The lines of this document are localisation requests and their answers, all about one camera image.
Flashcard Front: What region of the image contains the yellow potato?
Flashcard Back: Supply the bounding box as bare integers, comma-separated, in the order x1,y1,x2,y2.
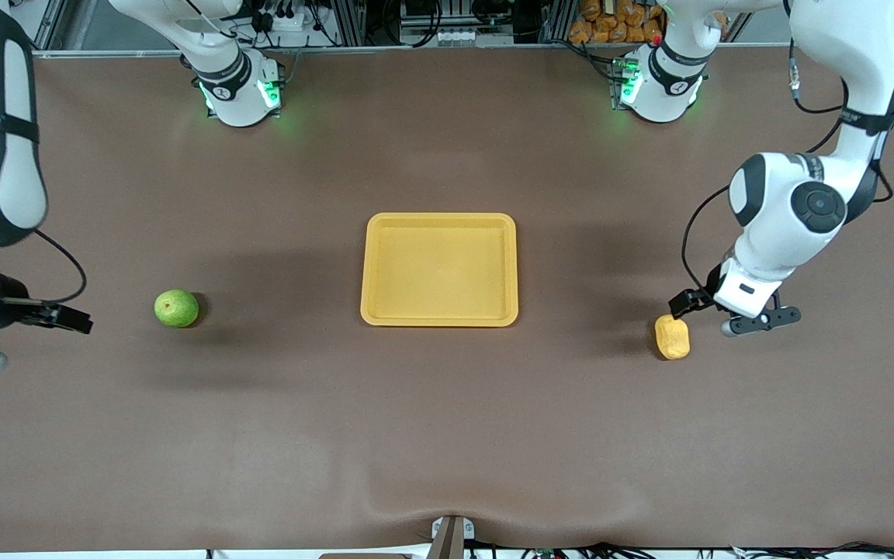
654,314,691,361

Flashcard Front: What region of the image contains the green apple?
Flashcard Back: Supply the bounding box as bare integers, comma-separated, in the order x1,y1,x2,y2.
154,289,201,329

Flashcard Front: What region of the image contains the yellow plastic tray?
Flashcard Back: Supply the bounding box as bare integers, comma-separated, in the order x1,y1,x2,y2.
360,212,519,328

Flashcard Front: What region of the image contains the brown table mat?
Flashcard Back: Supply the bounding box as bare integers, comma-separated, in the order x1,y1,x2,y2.
0,43,894,554

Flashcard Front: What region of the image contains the bag of orange buns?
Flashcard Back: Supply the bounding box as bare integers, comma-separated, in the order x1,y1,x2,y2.
569,0,665,44

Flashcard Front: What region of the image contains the white power strip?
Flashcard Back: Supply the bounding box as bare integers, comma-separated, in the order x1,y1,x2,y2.
257,4,316,33

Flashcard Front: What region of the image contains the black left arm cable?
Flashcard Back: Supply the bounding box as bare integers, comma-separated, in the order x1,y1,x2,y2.
680,35,894,296

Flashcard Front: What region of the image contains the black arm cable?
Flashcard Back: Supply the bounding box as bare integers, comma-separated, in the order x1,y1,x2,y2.
680,35,894,296
0,229,88,305

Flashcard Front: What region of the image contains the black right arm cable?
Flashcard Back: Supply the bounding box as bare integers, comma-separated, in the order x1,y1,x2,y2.
0,229,88,305

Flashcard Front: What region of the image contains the slanted aluminium frame strut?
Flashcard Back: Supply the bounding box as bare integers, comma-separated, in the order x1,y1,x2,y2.
32,0,77,53

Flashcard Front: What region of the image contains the aluminium profile post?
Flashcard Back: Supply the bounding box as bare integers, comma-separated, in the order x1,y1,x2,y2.
540,0,572,43
328,0,366,46

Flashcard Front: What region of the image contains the aluminium table rear rail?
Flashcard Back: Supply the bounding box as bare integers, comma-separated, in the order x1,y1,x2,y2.
32,40,805,59

